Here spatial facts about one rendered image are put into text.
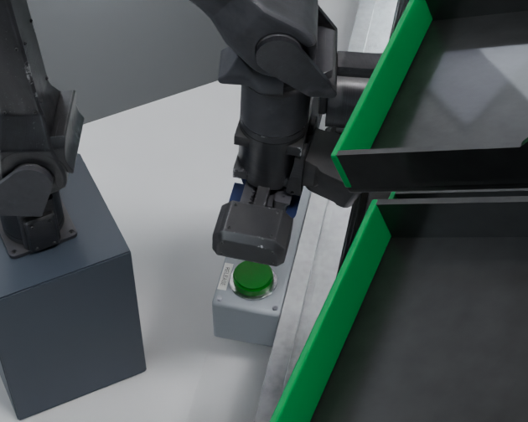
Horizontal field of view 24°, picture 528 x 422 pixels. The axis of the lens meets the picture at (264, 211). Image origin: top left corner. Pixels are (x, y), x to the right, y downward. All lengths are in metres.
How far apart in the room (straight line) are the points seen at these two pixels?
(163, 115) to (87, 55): 1.39
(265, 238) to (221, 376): 0.31
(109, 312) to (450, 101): 0.65
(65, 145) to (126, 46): 1.89
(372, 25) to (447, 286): 1.01
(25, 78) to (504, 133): 0.52
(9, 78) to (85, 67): 1.88
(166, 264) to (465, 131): 0.83
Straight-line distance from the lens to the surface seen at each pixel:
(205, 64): 2.85
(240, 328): 1.23
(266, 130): 0.99
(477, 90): 0.59
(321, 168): 1.02
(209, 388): 1.27
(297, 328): 1.19
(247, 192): 1.04
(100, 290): 1.15
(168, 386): 1.27
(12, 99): 1.01
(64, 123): 1.03
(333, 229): 1.26
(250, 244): 1.00
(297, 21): 0.91
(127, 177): 1.45
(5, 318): 1.13
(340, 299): 0.51
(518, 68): 0.60
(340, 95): 0.97
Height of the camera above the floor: 1.93
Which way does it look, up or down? 50 degrees down
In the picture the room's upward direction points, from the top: straight up
